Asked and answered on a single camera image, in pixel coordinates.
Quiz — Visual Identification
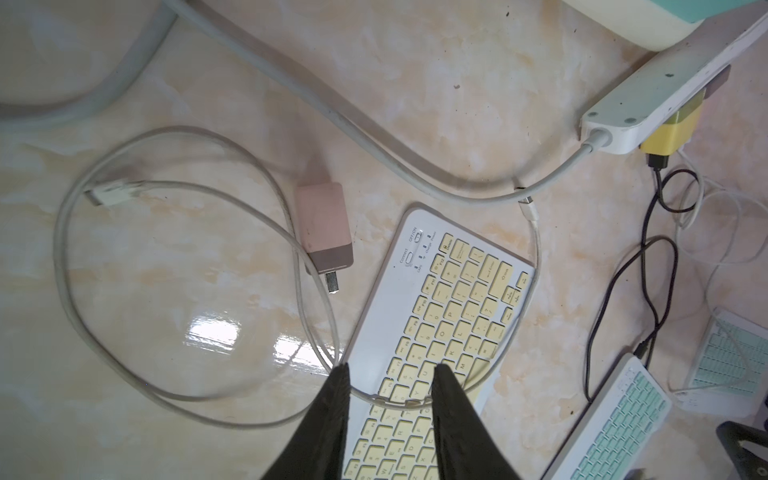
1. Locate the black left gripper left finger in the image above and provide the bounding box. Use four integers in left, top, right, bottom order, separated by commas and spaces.
262, 363, 351, 479

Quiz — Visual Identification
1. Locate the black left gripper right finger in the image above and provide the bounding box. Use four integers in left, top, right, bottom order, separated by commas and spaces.
431, 364, 520, 480

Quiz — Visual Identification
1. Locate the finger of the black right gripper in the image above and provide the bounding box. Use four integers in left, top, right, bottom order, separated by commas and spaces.
716, 421, 767, 480

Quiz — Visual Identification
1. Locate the yellow wireless keyboard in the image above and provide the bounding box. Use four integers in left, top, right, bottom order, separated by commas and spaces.
342, 206, 535, 479

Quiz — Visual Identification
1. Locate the black USB cable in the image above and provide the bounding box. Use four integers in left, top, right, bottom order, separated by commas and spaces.
583, 152, 702, 403

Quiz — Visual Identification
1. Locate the white USB cable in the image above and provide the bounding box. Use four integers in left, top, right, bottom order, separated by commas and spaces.
52, 125, 541, 430

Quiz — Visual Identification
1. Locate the yellow USB charger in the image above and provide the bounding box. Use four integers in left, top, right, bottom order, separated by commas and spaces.
640, 89, 706, 156

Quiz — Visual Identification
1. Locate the white power strip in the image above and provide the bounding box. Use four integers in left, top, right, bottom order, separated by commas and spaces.
580, 1, 767, 155

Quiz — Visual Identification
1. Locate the mint green toaster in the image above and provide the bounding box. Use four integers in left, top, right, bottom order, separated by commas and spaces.
565, 0, 754, 52

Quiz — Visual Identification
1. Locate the green wireless keyboard right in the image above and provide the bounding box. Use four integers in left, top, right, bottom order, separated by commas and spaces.
674, 307, 767, 418

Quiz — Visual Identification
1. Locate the green wireless keyboard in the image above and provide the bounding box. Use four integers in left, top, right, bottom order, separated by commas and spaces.
674, 307, 767, 418
544, 353, 672, 480

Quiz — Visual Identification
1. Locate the green wireless keyboard centre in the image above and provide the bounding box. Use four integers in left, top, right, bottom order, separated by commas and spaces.
544, 353, 672, 480

